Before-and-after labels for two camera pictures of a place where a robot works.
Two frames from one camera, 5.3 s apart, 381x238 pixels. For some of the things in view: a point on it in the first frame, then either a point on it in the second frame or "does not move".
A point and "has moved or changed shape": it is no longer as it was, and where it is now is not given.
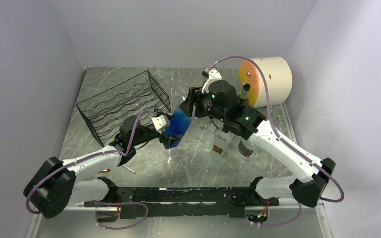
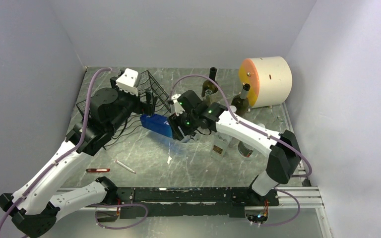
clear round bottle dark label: x=246 y=148 does not move
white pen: x=128 y=168 does not move
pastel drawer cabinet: x=278 y=74 does not move
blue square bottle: x=179 y=122 has moved or changed shape
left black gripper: x=172 y=138 -> x=142 y=107
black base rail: x=187 y=202 does not move
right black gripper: x=195 y=95 -> x=175 y=121
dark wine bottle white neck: x=243 y=95 does not move
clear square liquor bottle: x=221 y=140 does not move
